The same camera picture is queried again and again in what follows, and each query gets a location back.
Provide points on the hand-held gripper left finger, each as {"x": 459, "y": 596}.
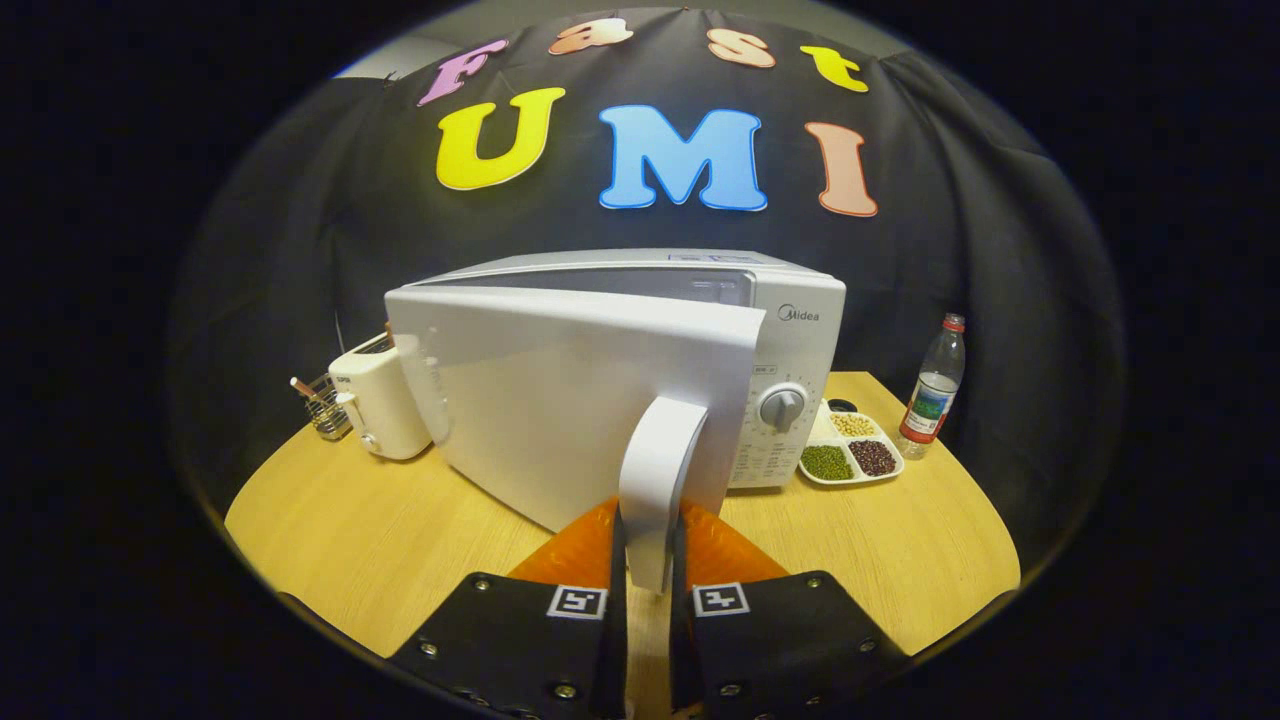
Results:
{"x": 615, "y": 660}

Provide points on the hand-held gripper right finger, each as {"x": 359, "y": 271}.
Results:
{"x": 680, "y": 660}

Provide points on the white toaster oven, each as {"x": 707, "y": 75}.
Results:
{"x": 560, "y": 400}

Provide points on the white bread toaster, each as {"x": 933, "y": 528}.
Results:
{"x": 385, "y": 410}

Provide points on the white divided bean tray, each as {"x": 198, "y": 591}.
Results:
{"x": 850, "y": 447}

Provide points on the clear water bottle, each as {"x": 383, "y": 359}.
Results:
{"x": 930, "y": 400}

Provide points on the black backdrop cloth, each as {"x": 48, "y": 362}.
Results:
{"x": 300, "y": 250}

